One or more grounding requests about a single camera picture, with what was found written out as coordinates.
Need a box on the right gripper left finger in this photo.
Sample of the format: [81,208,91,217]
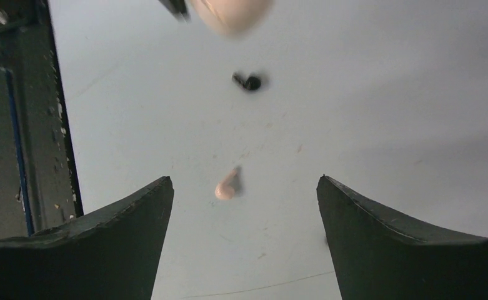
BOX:
[0,176,174,299]

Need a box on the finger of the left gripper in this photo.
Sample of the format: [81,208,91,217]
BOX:
[159,0,189,21]

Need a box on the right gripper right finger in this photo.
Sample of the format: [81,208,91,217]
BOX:
[316,176,488,299]

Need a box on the pink earbud charging case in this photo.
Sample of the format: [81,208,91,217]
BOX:
[188,0,274,37]

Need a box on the pink earbud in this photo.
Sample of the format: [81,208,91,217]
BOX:
[214,167,239,201]

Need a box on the black earbud left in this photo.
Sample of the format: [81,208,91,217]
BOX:
[232,72,263,93]

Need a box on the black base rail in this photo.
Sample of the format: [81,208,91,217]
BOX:
[0,1,83,239]

